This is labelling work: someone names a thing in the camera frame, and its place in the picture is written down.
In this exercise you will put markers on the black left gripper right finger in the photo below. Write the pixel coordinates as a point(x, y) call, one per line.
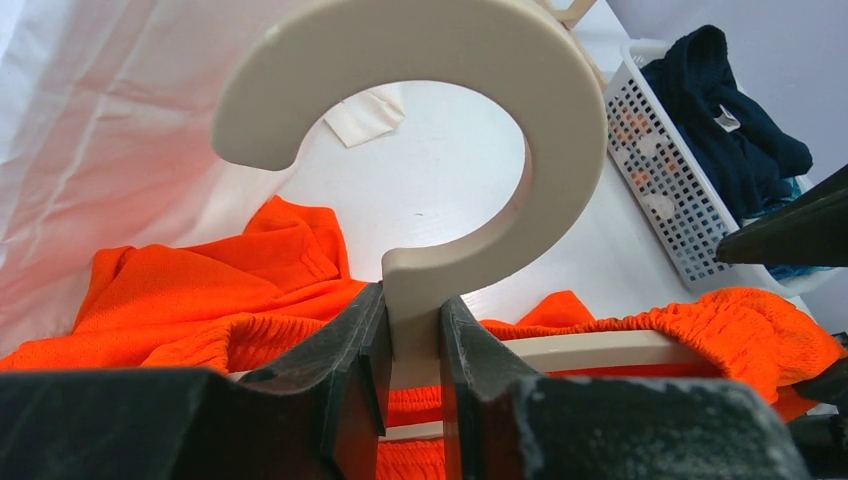
point(505, 420)

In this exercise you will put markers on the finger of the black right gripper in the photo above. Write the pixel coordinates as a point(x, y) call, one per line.
point(810, 231)

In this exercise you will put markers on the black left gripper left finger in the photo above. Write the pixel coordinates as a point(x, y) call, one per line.
point(315, 412)

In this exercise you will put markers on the navy blue shorts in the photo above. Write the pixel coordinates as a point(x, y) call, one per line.
point(746, 156)

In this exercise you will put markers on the orange shorts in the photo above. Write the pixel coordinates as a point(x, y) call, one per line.
point(235, 304)

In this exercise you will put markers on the clear plastic basket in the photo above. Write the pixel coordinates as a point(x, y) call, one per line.
point(684, 210)

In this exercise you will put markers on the wooden hanger of orange shorts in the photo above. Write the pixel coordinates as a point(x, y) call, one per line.
point(497, 187)

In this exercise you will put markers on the white shorts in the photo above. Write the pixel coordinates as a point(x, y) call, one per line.
point(106, 109)

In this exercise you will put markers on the blue patterned shorts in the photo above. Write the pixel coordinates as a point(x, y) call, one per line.
point(798, 186)

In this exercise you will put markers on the wooden clothes rack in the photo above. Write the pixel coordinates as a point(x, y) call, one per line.
point(569, 18)

